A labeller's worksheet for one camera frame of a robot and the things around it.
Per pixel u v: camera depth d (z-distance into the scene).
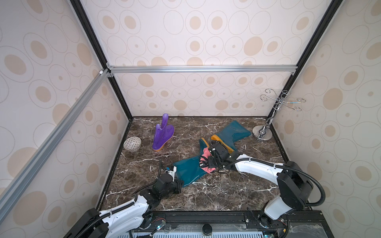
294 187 0.44
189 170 0.89
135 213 0.54
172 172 0.78
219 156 0.67
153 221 0.73
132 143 1.02
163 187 0.64
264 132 1.10
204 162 0.85
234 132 1.06
